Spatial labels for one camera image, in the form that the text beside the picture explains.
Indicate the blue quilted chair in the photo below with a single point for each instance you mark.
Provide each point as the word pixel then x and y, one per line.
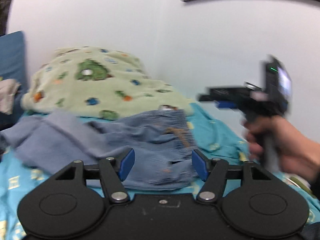
pixel 13 67

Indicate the teal printed bed sheet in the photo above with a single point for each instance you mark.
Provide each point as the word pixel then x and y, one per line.
pixel 211 135

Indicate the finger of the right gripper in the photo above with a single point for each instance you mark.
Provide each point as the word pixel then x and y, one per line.
pixel 228 95
pixel 226 105

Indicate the person's right hand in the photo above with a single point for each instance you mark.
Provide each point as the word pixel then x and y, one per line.
pixel 297 154

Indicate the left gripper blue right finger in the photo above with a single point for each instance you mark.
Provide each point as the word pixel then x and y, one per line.
pixel 213 173

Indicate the green dinosaur fleece blanket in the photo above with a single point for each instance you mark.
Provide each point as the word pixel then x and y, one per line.
pixel 100 83

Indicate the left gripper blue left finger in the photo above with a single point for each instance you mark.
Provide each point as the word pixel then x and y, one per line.
pixel 113 171

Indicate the grey cloth on chair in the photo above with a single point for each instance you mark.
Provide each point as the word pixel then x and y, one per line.
pixel 8 90

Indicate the blue denim pants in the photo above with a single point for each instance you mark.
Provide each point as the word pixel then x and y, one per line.
pixel 161 140

